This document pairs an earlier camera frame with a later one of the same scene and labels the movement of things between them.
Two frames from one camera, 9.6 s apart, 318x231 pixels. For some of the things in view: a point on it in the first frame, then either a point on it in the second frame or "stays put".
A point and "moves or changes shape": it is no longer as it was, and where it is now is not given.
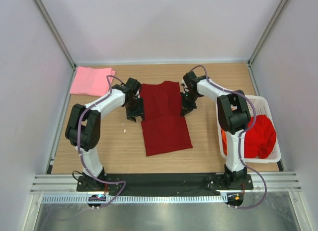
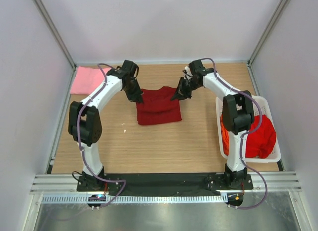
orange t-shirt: (224, 141) stays put
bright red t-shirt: (261, 140) stays put
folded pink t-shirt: (92, 81) stays put
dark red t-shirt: (164, 129) moves or changes shape
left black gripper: (132, 115) to (136, 97)
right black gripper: (186, 108) to (181, 94)
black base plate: (172, 183) stays put
